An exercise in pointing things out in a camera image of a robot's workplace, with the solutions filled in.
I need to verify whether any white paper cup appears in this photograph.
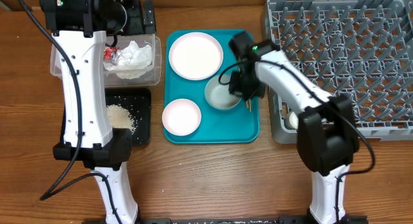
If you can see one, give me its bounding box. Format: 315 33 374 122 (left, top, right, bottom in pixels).
287 112 299 130

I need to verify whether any large white round plate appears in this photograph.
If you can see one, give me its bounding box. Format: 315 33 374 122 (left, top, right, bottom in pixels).
168 32 224 81

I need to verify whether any teal plastic tray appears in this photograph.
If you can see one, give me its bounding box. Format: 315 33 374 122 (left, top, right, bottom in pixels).
164 29 260 144

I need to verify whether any red foil snack wrapper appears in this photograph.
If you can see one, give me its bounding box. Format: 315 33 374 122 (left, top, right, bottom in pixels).
103 46 119 64

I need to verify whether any black tray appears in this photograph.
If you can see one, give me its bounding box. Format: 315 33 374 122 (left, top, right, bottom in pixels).
56 88 151 149

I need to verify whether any black rail at table edge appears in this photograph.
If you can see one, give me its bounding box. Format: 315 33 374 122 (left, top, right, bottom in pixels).
82 216 368 224

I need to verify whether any grey dishwasher rack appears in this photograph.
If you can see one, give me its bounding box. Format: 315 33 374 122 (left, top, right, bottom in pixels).
263 0 412 141

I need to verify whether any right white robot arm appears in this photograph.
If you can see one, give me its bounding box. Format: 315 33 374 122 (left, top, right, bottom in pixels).
228 32 359 223

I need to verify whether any clear plastic waste bin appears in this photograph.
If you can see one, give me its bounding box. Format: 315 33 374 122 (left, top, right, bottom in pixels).
53 31 162 88

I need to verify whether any grey round bowl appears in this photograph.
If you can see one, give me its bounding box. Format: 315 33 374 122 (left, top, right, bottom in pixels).
204 74 241 110

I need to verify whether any crumpled white tissue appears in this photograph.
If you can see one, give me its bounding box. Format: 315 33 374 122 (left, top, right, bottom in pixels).
103 41 153 79

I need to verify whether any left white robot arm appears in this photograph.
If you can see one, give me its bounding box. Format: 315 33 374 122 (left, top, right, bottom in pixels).
39 0 156 223

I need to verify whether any pile of rice grains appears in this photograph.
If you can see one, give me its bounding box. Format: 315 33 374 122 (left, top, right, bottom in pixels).
106 105 136 133

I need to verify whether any small pink bowl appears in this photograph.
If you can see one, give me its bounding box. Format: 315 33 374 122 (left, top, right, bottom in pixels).
162 99 201 136

